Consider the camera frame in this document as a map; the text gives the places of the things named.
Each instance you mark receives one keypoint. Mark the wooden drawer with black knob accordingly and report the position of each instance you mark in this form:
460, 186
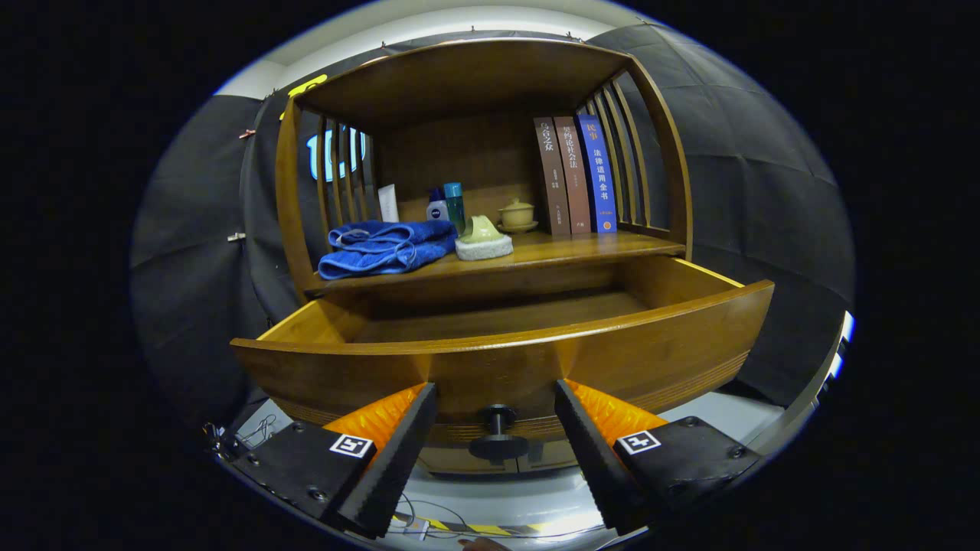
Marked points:
498, 367

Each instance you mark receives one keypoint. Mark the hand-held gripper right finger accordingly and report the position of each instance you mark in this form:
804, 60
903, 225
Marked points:
593, 459

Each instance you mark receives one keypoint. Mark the folded blue towel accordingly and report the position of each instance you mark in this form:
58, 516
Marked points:
383, 252

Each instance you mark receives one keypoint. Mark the wooden cabinet door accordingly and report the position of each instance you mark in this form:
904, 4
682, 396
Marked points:
551, 458
448, 461

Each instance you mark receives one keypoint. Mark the green soap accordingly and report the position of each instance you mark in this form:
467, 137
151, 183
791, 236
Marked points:
482, 241

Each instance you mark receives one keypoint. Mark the blue book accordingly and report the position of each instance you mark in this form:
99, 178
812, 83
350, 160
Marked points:
597, 176

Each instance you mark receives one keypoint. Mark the reddish brown book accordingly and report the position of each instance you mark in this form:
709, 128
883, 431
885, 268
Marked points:
573, 176

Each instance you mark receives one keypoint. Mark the wooden cabinet with hutch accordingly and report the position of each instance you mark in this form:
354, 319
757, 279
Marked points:
459, 76

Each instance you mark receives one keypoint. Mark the yellow black floor tape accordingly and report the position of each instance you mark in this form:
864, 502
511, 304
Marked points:
486, 528

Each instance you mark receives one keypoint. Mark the wooden countertop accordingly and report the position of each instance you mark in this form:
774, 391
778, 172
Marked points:
582, 243

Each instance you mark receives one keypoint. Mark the blue and white bottle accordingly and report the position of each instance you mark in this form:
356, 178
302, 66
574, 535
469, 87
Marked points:
437, 208

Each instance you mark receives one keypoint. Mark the dark brown book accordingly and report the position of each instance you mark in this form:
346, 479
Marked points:
553, 176

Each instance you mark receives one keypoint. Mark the teal bottle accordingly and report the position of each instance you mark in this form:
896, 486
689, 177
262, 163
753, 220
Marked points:
454, 203

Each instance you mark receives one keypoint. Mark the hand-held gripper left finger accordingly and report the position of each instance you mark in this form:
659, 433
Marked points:
394, 467

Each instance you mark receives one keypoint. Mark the beige lidded teacup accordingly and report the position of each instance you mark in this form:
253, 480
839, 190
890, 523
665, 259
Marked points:
517, 216

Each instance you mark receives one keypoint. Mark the black backdrop cloth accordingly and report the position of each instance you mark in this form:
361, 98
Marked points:
766, 191

